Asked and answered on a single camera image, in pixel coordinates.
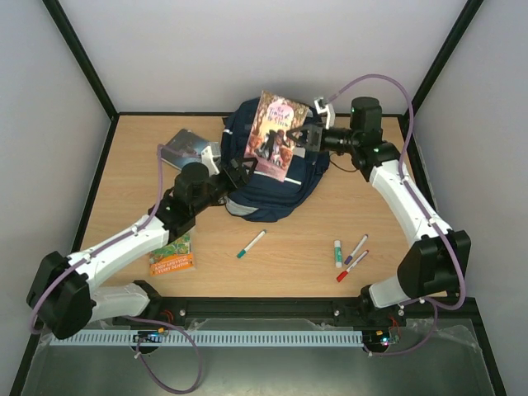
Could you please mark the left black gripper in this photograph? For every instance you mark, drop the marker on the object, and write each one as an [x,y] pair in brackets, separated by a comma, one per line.
[240,172]

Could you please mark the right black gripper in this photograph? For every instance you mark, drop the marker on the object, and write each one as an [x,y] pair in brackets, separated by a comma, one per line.
[315,138]

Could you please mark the pink Taming of Shrew book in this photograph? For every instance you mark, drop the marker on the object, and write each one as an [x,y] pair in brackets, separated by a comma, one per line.
[268,142]

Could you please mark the navy blue student backpack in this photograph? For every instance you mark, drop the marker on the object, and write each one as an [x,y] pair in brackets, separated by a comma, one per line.
[264,199]

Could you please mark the orange Treehouse book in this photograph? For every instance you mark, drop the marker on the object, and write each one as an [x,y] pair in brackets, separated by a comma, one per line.
[177,256]

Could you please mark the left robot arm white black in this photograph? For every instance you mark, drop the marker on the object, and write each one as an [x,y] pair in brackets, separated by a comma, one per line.
[67,292]

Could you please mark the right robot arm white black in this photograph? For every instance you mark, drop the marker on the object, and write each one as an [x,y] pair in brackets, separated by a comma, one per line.
[438,256]

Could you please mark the dark blue hardcover book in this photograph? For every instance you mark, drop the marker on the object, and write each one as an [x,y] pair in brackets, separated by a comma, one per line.
[184,148]

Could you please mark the teal capped white marker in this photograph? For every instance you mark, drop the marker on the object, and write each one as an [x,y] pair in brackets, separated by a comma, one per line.
[243,251]

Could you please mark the white glue stick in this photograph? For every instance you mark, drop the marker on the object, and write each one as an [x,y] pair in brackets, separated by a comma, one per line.
[337,253]

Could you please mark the purple capped white marker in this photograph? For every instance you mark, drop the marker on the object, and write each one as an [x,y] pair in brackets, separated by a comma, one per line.
[355,250]

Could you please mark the red capped white marker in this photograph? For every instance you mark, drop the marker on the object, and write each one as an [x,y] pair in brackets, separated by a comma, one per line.
[353,264]

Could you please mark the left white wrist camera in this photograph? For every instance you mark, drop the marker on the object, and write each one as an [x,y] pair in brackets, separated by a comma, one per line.
[210,156]

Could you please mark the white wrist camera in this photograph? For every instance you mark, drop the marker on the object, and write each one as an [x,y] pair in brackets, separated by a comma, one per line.
[325,108]
[210,156]

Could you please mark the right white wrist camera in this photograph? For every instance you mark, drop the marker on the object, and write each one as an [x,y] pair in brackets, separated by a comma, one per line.
[325,108]

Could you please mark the black enclosure frame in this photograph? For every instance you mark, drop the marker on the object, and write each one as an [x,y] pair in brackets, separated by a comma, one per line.
[469,309]

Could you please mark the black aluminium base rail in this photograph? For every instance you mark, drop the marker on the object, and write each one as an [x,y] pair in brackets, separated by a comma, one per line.
[342,312]

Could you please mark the light blue slotted cable duct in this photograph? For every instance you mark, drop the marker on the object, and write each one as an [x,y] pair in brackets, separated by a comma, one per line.
[212,338]

